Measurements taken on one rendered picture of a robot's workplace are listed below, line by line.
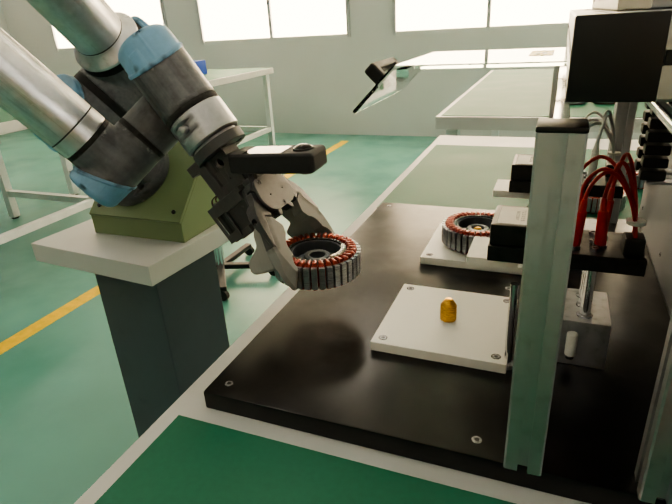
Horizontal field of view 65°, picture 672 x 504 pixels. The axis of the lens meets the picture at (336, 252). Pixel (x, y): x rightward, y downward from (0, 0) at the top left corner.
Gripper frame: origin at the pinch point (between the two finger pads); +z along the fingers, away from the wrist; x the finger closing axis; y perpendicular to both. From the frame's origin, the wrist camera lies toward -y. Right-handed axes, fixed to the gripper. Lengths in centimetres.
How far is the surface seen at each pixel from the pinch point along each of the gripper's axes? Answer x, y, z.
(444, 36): -472, 57, -52
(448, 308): 0.9, -11.3, 12.6
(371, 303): -2.9, -0.6, 8.7
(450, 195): -57, 0, 11
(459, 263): -16.7, -8.6, 13.5
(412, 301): -2.9, -5.8, 11.1
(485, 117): -157, 5, 8
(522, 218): 0.9, -24.2, 7.1
